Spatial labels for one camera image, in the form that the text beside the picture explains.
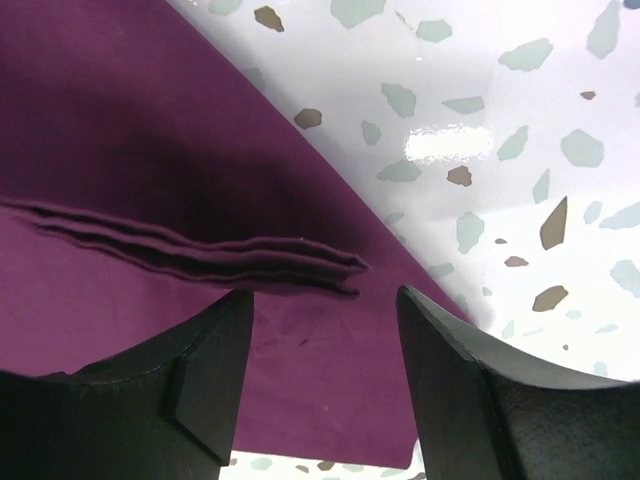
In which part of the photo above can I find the purple cloth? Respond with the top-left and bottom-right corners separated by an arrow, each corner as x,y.
1,1 -> 454,468

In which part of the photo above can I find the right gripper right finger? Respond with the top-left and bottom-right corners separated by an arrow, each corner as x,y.
396,286 -> 639,480

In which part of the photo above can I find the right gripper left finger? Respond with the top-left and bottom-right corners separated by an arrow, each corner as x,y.
1,290 -> 254,480

